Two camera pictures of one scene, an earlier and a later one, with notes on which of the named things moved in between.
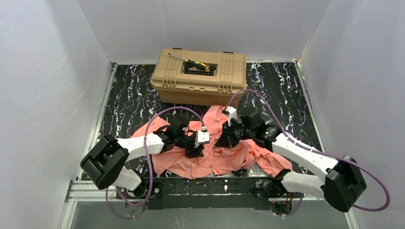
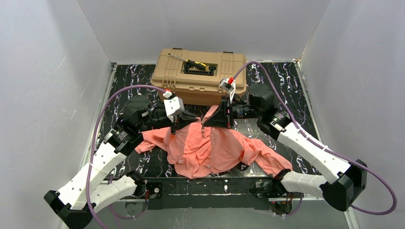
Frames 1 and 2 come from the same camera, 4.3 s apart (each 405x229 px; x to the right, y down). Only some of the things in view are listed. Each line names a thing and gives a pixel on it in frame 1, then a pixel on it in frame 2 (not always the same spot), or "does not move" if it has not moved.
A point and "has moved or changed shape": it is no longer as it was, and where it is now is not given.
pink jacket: [214, 160] has moved or changed shape
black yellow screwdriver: [197, 64] does not move
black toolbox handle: [189, 70] does not move
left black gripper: [194, 144] -> [176, 119]
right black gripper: [228, 134] -> [225, 112]
